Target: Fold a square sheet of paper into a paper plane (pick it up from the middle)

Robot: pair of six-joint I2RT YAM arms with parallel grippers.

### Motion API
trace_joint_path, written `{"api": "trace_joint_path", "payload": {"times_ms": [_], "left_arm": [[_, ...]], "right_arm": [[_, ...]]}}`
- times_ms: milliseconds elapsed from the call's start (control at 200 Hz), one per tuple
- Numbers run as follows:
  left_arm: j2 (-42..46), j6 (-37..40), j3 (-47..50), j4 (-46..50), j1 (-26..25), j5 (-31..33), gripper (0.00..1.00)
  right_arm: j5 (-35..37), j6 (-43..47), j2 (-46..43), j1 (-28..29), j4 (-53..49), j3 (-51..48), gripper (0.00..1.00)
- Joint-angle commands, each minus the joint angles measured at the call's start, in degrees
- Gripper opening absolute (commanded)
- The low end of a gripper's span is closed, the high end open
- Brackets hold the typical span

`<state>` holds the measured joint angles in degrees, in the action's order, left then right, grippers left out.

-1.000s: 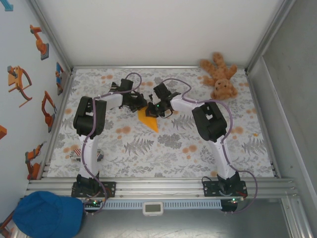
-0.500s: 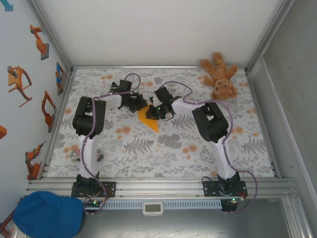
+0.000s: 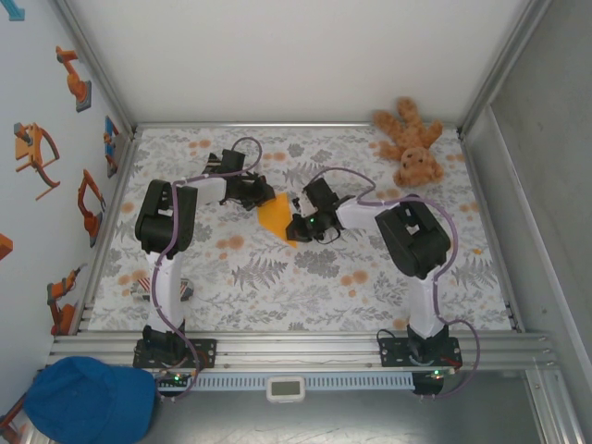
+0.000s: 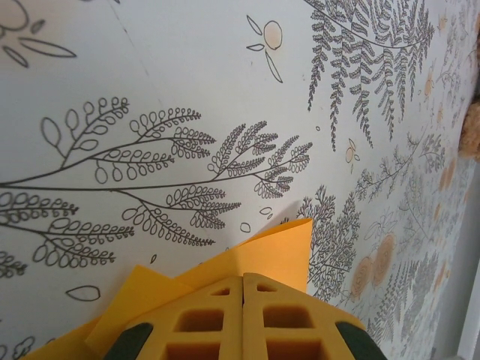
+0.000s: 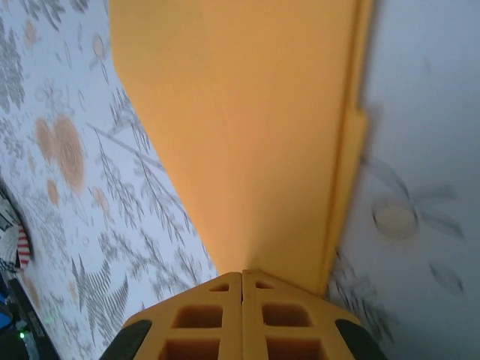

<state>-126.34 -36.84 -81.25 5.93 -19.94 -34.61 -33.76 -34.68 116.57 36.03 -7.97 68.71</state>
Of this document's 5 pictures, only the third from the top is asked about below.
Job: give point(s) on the blue orange wall sticker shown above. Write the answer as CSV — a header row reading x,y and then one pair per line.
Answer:
x,y
111,143

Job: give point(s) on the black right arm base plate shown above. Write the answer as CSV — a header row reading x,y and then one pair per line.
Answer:
x,y
393,352

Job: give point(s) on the orange grey wall sticker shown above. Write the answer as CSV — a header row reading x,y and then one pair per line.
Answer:
x,y
11,421

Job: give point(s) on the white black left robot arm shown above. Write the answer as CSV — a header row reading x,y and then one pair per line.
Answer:
x,y
164,217

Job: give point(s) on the red striped fabric pouch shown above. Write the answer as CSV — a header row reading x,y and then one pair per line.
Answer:
x,y
141,289

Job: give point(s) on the brown teddy bear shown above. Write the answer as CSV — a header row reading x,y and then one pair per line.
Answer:
x,y
414,157

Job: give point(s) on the white digital timer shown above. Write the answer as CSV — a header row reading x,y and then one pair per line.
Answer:
x,y
286,388

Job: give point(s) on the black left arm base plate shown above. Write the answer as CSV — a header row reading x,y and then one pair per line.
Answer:
x,y
205,353

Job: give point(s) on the orange claw gripper wall sticker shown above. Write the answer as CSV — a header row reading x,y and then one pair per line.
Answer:
x,y
28,148

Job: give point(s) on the black striped sock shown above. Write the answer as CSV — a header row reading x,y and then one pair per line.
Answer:
x,y
213,163

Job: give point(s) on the orange square paper sheet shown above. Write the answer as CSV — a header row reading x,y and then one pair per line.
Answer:
x,y
277,217

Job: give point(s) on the blue baseball cap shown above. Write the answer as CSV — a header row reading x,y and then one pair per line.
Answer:
x,y
88,398

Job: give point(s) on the aluminium frame rail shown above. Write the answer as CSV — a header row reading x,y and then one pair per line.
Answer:
x,y
296,349
296,125
492,231
104,231

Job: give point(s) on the orange block wall sticker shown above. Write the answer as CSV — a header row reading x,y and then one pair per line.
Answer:
x,y
4,247

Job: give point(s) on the aluminium frame post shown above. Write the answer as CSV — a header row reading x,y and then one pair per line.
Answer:
x,y
506,65
94,65

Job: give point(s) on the floral printed tablecloth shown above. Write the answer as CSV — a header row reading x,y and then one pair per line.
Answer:
x,y
277,296

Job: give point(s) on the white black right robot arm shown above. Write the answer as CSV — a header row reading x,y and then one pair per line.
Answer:
x,y
414,240

